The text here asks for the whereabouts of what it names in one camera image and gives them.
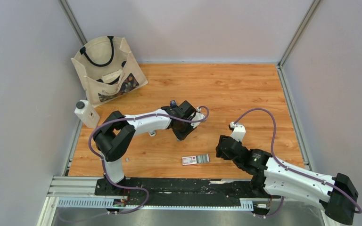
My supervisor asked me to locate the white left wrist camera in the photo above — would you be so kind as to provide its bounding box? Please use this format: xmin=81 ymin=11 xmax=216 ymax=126
xmin=190 ymin=108 xmax=205 ymax=129

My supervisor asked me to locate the white plastic bottle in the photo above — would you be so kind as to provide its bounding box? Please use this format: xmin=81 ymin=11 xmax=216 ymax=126
xmin=74 ymin=100 xmax=100 ymax=129

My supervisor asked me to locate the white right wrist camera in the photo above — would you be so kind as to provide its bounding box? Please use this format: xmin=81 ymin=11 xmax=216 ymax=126
xmin=229 ymin=121 xmax=246 ymax=142

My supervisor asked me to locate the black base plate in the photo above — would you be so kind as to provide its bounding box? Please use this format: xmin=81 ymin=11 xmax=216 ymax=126
xmin=94 ymin=178 xmax=270 ymax=207

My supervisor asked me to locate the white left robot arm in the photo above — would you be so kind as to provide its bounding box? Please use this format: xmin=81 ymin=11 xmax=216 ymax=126
xmin=88 ymin=101 xmax=209 ymax=195

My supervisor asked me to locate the dark blue stapler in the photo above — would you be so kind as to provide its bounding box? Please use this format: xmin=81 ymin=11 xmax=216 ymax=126
xmin=170 ymin=100 xmax=177 ymax=108

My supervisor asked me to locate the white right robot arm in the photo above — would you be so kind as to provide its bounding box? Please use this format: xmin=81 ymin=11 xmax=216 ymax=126
xmin=216 ymin=135 xmax=358 ymax=225

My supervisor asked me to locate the beige canvas tote bag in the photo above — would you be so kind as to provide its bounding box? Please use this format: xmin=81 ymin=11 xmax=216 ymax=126
xmin=71 ymin=36 xmax=148 ymax=107

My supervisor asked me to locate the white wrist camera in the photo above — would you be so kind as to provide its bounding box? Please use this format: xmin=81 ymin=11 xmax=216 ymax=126
xmin=229 ymin=121 xmax=246 ymax=142
xmin=190 ymin=108 xmax=205 ymax=129

